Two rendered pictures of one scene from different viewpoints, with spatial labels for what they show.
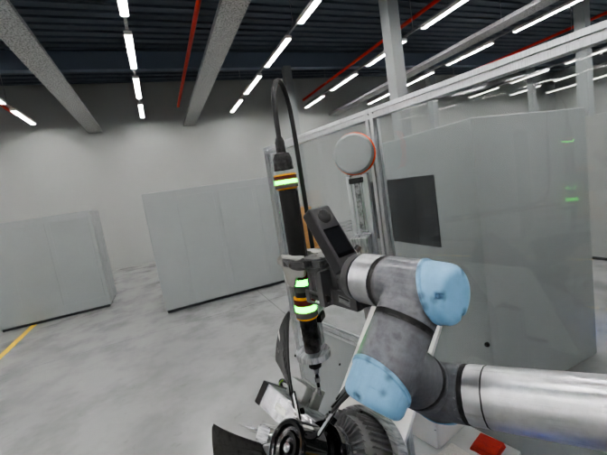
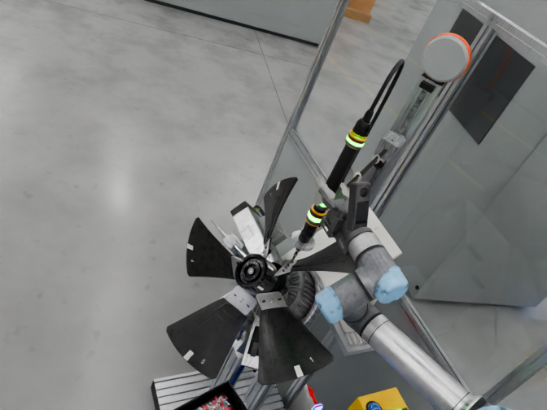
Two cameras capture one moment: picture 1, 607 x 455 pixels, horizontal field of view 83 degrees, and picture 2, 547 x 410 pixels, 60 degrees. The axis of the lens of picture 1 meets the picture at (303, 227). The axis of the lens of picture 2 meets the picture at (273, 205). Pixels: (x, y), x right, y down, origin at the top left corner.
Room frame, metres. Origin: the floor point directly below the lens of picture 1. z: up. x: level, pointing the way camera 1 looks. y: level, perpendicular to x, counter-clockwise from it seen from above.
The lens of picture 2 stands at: (-0.36, 0.19, 2.31)
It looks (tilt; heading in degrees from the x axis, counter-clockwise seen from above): 37 degrees down; 357
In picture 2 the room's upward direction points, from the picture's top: 24 degrees clockwise
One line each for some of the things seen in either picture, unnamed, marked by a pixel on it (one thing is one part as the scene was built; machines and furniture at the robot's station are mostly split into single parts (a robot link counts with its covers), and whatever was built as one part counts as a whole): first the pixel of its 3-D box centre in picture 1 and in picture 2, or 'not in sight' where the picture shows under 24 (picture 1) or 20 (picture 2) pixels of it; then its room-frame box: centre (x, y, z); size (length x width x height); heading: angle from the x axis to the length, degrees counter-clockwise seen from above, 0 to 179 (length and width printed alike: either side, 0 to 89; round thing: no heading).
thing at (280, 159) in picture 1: (297, 257); (330, 187); (0.65, 0.02, 1.66); 0.04 x 0.04 x 0.46
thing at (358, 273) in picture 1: (374, 278); (365, 247); (0.49, -0.09, 1.64); 0.08 x 0.05 x 0.08; 124
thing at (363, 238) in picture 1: (361, 245); (390, 146); (1.23, -0.20, 1.54); 0.10 x 0.07 x 0.08; 159
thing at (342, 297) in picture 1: (338, 276); (347, 224); (0.56, -0.04, 1.63); 0.12 x 0.08 x 0.09; 34
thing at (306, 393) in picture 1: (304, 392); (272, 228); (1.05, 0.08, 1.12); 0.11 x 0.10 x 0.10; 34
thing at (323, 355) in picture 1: (311, 330); (309, 228); (0.66, 0.02, 1.50); 0.09 x 0.07 x 0.10; 159
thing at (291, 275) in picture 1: (290, 272); (320, 194); (0.63, 0.04, 1.64); 0.09 x 0.03 x 0.06; 44
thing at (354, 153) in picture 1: (354, 153); (445, 58); (1.32, -0.24, 1.88); 0.17 x 0.15 x 0.16; 34
